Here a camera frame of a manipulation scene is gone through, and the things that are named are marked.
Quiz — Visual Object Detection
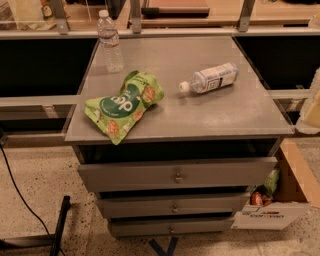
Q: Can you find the cardboard box with snacks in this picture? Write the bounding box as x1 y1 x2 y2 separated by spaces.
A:
232 139 320 230

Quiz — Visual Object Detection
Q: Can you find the pale robot arm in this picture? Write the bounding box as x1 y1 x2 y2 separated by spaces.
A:
296 68 320 135

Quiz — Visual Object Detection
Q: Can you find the middle grey drawer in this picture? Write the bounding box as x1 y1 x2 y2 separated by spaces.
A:
97 193 249 219

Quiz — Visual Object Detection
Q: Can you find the green rice chip bag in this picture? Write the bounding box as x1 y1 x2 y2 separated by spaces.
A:
84 71 164 145

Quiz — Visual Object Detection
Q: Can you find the lying bottle with white label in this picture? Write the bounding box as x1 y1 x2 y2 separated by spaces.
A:
179 63 239 94

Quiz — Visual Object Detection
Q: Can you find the black cable on floor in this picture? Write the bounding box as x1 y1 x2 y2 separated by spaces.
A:
0 142 66 256

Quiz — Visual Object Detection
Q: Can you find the bottom grey drawer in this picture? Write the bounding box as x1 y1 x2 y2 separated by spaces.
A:
108 217 234 237

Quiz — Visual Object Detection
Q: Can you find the green snack bag in box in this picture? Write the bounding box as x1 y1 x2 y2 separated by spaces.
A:
263 168 280 196

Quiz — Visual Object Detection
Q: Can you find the grey drawer cabinet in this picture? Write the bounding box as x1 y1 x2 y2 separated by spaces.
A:
65 37 293 224

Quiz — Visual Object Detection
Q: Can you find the black metal stand base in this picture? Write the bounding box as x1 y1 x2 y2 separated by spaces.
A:
0 196 71 256

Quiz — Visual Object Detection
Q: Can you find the metal shelf rail frame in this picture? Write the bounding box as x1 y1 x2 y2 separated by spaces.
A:
0 0 320 40

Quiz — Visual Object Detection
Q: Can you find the grey drawer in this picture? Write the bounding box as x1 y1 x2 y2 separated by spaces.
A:
97 193 249 219
78 157 277 192
108 217 234 237

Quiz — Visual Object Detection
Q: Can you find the top grey drawer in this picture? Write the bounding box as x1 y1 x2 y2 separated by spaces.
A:
78 157 277 192

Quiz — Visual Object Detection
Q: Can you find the upright clear water bottle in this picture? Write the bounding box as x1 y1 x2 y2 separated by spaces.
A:
97 10 124 73

